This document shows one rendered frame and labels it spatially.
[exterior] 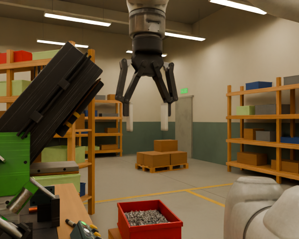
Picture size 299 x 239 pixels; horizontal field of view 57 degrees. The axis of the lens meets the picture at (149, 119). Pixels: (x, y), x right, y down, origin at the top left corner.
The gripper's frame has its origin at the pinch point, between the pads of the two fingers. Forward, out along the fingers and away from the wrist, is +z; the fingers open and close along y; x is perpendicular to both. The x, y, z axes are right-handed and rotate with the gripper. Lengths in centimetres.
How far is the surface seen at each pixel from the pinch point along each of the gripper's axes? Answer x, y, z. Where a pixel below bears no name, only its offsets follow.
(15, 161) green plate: 38, -33, 14
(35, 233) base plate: 46, -27, 41
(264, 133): 408, 428, 30
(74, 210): 67, -11, 41
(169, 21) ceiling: 761, 368, -324
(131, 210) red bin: 63, 16, 43
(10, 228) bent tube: 29, -33, 32
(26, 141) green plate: 39.7, -29.4, 7.1
